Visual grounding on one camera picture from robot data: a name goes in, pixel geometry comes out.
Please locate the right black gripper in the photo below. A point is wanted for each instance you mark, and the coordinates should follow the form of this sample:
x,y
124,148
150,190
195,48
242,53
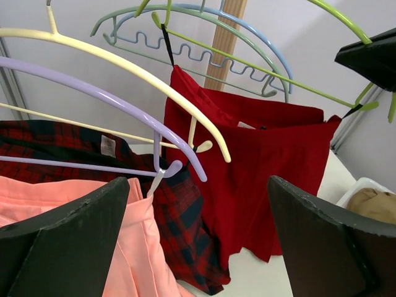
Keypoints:
x,y
375,61

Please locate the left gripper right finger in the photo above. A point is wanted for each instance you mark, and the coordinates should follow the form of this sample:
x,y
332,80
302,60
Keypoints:
x,y
328,250

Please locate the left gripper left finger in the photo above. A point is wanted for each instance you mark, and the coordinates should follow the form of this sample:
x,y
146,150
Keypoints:
x,y
65,251

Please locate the lime green hanger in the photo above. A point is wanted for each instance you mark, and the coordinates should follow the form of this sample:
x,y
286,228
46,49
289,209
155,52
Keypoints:
x,y
322,4

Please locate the pink pleated skirt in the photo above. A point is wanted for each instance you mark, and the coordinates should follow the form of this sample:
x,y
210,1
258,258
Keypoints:
x,y
138,267

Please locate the red black plaid skirt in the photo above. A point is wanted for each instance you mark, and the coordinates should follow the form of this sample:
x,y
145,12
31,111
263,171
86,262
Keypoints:
x,y
189,249

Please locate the lilac hanger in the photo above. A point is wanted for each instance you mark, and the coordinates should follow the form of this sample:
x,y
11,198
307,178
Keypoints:
x,y
104,96

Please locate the light blue hanger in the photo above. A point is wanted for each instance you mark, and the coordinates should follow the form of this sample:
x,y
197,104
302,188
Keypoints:
x,y
198,51

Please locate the mint green hanger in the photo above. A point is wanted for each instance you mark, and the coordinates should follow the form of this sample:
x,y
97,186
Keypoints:
x,y
199,25

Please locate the cream yellow hanger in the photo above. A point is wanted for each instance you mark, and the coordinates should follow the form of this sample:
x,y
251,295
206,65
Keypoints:
x,y
55,37

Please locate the tan garment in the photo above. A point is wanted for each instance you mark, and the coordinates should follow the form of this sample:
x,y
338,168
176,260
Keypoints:
x,y
374,204

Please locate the white plastic basket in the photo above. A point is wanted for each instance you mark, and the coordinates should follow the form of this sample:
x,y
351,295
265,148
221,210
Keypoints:
x,y
360,184

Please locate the wooden clothes rack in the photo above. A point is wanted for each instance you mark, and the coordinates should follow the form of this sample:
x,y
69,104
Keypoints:
x,y
224,41

